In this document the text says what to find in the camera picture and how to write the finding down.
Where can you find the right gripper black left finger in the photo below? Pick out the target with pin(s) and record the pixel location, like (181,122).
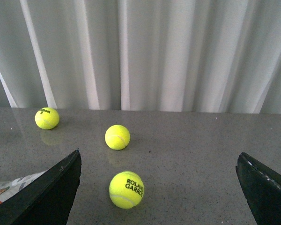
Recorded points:
(47,200)

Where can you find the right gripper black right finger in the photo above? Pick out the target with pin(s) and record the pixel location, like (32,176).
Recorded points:
(261,187)

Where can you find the clear tennis ball can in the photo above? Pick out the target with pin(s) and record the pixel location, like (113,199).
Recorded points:
(9,188)

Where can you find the Roland Garros tennis ball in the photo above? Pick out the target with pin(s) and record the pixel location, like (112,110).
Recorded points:
(126,190)

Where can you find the Wilson 3 tennis ball far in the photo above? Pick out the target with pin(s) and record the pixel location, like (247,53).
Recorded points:
(47,118)

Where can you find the plain yellow tennis ball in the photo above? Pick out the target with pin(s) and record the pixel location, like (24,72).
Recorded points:
(117,137)

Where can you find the white pleated curtain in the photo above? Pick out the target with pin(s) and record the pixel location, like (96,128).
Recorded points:
(167,55)

